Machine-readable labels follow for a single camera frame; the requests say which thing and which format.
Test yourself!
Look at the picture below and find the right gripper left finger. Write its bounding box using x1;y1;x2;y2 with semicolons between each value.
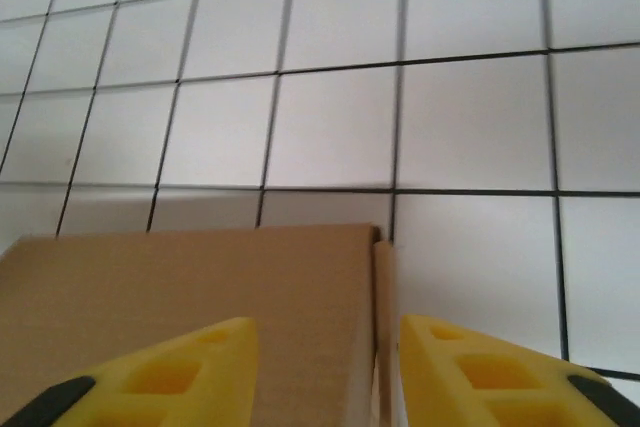
14;316;259;427

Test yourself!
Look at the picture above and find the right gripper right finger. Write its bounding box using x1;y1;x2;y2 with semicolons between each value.
399;314;640;427

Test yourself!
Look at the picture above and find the brown cardboard box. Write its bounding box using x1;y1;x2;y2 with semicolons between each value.
0;223;401;427

